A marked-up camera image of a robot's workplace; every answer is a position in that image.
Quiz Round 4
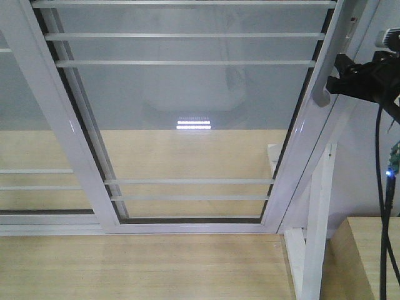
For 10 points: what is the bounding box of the green circuit board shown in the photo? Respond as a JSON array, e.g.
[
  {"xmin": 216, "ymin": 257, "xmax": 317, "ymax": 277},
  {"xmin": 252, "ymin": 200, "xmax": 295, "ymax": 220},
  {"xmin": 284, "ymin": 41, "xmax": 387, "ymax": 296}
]
[{"xmin": 387, "ymin": 142, "xmax": 400, "ymax": 176}]

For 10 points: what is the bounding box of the white door frame post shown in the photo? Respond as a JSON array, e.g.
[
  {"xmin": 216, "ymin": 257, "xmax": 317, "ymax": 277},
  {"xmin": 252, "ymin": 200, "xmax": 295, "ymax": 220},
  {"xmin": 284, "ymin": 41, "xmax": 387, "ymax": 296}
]
[{"xmin": 262, "ymin": 1, "xmax": 379, "ymax": 233}]

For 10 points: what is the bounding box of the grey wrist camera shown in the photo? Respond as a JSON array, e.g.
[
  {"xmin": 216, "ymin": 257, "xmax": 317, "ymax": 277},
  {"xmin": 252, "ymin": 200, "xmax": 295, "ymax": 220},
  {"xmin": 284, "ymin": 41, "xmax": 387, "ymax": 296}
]
[{"xmin": 374, "ymin": 28, "xmax": 400, "ymax": 52}]

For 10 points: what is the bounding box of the grey metal door handle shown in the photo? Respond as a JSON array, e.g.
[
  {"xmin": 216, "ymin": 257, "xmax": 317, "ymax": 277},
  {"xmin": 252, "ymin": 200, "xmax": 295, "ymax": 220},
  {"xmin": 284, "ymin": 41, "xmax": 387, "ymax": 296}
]
[{"xmin": 311, "ymin": 1, "xmax": 355, "ymax": 108}]

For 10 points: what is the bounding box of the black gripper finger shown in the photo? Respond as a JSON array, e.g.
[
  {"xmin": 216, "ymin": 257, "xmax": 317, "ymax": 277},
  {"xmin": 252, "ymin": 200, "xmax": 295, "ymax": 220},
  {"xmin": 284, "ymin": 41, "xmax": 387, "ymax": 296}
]
[
  {"xmin": 326, "ymin": 76, "xmax": 366, "ymax": 99},
  {"xmin": 334, "ymin": 53, "xmax": 363, "ymax": 74}
]

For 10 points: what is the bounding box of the black cable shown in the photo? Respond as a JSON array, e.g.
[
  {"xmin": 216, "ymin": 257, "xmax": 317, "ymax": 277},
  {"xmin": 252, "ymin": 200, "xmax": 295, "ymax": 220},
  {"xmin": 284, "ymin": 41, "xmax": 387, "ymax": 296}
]
[{"xmin": 374, "ymin": 102, "xmax": 400, "ymax": 300}]

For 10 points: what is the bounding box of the plywood floor platform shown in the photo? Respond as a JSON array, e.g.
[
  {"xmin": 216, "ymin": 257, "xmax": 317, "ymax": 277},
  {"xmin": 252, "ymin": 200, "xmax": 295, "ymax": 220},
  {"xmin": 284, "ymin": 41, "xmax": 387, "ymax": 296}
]
[{"xmin": 0, "ymin": 129, "xmax": 298, "ymax": 300}]

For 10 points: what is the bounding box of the white triangular support bracket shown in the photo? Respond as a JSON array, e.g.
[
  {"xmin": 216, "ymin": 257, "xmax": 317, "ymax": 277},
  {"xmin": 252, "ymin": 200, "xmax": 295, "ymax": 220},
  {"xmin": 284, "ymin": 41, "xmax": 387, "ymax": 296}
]
[{"xmin": 265, "ymin": 143, "xmax": 337, "ymax": 299}]

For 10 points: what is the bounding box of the white framed sliding glass door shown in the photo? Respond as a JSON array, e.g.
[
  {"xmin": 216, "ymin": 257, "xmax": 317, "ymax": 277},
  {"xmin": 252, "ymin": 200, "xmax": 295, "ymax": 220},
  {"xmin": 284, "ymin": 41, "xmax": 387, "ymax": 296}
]
[{"xmin": 1, "ymin": 1, "xmax": 338, "ymax": 234}]

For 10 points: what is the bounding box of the fixed white framed glass panel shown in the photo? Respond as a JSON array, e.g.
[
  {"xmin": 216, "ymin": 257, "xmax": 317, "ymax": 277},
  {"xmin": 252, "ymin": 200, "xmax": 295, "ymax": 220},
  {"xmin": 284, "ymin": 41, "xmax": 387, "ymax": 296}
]
[{"xmin": 1, "ymin": 37, "xmax": 104, "ymax": 235}]

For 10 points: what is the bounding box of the light wooden box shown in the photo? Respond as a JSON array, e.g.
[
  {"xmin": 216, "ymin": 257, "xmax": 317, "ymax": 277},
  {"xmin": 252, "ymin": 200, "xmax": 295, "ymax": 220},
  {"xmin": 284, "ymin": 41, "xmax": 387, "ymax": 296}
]
[{"xmin": 321, "ymin": 217, "xmax": 381, "ymax": 299}]

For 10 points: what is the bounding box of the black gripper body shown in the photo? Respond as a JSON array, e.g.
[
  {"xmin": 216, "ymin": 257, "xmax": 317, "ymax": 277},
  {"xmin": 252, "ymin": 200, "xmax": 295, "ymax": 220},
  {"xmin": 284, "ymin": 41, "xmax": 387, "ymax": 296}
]
[{"xmin": 352, "ymin": 51, "xmax": 399, "ymax": 123}]

